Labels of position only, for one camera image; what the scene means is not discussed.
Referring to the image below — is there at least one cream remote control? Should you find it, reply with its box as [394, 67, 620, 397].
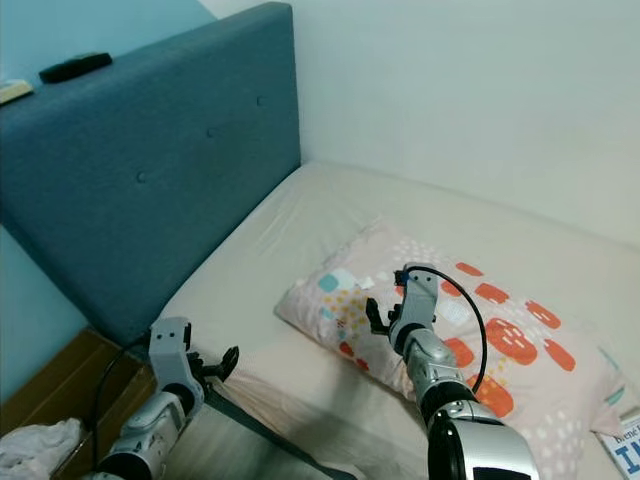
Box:
[0, 79, 35, 106]

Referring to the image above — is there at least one dark bed frame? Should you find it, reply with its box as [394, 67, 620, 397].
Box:
[205, 385, 321, 480]

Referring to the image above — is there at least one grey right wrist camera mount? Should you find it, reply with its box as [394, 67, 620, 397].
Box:
[395, 263, 439, 336]

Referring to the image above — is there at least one white blue paperback book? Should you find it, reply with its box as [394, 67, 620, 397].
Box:
[597, 420, 640, 477]

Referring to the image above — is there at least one black remote control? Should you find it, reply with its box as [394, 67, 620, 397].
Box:
[39, 52, 113, 85]

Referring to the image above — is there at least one blue upholstered headboard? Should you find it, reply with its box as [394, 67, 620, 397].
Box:
[0, 2, 303, 349]

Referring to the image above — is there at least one brown cardboard box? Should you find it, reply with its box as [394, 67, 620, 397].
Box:
[0, 328, 161, 480]

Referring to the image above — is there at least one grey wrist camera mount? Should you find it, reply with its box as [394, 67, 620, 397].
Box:
[395, 263, 439, 336]
[148, 317, 199, 391]

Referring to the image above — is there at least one mattress with cream sheet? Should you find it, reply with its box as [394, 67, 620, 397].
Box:
[157, 160, 640, 480]

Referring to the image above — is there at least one pink patterned pillow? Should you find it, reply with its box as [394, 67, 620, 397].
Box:
[273, 216, 631, 476]

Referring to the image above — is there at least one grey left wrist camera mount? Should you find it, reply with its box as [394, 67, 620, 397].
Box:
[148, 317, 199, 391]

